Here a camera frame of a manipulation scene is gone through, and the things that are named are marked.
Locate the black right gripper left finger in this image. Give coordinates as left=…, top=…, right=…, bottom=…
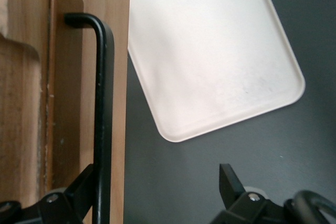
left=23, top=163, right=95, bottom=224

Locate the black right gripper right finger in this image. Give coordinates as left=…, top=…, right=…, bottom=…
left=212, top=163, right=285, bottom=224

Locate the black metal drawer handle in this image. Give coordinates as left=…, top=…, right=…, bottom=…
left=64, top=12, right=117, bottom=224

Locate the wooden drawer cabinet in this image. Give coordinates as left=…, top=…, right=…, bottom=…
left=0, top=0, right=51, bottom=210

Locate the beige plastic tray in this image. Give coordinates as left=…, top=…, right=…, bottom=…
left=126, top=0, right=306, bottom=144

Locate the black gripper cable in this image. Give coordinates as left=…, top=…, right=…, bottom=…
left=284, top=189, right=336, bottom=224

